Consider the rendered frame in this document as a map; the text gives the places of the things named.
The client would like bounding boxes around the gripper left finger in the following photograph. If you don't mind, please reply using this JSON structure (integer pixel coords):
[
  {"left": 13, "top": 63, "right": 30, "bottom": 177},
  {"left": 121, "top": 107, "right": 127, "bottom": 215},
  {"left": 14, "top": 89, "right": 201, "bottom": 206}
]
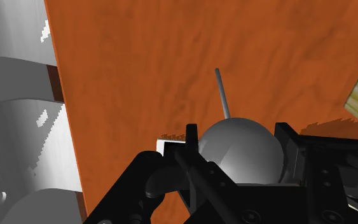
[{"left": 84, "top": 123, "right": 239, "bottom": 224}]

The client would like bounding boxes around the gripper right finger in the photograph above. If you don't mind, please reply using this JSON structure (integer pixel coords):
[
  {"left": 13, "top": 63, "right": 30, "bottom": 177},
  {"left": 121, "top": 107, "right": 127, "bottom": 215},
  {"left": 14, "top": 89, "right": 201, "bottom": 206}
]
[{"left": 273, "top": 122, "right": 358, "bottom": 224}]

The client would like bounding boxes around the small white box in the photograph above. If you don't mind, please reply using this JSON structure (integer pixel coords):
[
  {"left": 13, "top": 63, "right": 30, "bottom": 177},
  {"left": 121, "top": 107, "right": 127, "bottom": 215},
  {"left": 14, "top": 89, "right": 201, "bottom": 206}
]
[{"left": 156, "top": 138, "right": 187, "bottom": 157}]

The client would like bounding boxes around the grey ball with thin rod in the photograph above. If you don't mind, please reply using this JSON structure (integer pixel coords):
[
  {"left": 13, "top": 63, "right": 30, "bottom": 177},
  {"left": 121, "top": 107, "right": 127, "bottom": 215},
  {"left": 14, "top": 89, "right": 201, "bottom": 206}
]
[{"left": 198, "top": 67, "right": 285, "bottom": 185}]

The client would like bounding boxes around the orange wooden table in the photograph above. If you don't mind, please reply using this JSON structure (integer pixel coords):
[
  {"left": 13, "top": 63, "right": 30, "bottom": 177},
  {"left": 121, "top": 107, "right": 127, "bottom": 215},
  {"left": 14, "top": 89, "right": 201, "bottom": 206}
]
[{"left": 43, "top": 0, "right": 358, "bottom": 224}]

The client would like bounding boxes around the grey curved metal chair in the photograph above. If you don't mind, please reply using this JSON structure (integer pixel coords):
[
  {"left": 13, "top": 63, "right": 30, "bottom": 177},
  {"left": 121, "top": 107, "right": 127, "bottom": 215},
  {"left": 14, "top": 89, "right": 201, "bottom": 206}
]
[{"left": 0, "top": 0, "right": 84, "bottom": 224}]

